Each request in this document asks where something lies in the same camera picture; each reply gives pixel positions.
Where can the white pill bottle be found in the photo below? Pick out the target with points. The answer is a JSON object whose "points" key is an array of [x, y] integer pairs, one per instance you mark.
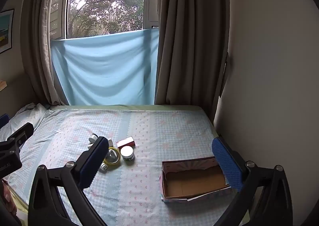
{"points": [[103, 166], [92, 138]]}

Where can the window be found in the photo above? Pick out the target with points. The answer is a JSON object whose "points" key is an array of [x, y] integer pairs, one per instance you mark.
{"points": [[104, 1]]}

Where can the framed wall picture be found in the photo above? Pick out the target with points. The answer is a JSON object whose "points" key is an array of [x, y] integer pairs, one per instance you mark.
{"points": [[5, 31]]}

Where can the checked floral bed sheet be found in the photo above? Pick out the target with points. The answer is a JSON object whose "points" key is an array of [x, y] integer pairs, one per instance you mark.
{"points": [[149, 141]]}

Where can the wooden shelf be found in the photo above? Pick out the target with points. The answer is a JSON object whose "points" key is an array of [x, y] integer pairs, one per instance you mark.
{"points": [[2, 85]]}

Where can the light blue cloth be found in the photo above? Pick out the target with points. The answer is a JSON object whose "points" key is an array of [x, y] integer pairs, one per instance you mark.
{"points": [[104, 71]]}

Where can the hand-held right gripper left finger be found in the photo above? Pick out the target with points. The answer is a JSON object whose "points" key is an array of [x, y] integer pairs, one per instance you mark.
{"points": [[92, 163]]}

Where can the small red box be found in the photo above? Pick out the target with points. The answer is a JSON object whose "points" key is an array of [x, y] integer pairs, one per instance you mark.
{"points": [[125, 142]]}

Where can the white lid green jar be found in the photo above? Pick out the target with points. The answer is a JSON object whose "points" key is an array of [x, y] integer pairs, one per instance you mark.
{"points": [[127, 153]]}

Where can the yellow tape roll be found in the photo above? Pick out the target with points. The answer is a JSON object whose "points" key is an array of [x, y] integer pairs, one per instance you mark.
{"points": [[110, 162]]}

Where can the white earbuds case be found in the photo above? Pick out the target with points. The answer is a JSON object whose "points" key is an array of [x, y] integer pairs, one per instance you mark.
{"points": [[111, 143]]}

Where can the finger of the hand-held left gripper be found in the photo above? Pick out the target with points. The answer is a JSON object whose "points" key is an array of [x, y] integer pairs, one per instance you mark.
{"points": [[3, 119], [22, 133]]}

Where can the cardboard box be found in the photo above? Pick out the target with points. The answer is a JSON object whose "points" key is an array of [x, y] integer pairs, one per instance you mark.
{"points": [[194, 183]]}

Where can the beige curtain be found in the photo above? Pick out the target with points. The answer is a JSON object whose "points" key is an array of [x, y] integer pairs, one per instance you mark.
{"points": [[39, 41], [189, 41]]}

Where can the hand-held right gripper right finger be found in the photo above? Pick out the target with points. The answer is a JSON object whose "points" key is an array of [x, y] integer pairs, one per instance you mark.
{"points": [[228, 163]]}

